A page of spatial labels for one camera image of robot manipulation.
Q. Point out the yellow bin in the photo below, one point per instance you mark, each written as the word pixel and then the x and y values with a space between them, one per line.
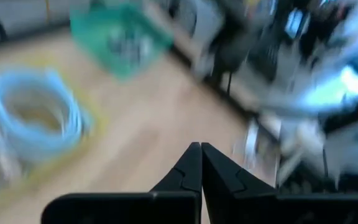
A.
pixel 99 124

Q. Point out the teal bin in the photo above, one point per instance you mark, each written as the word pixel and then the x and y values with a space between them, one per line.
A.
pixel 85 31

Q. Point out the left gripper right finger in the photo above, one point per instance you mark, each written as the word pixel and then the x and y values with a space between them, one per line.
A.
pixel 291 208

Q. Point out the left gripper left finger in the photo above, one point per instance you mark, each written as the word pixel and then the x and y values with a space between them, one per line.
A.
pixel 120 208

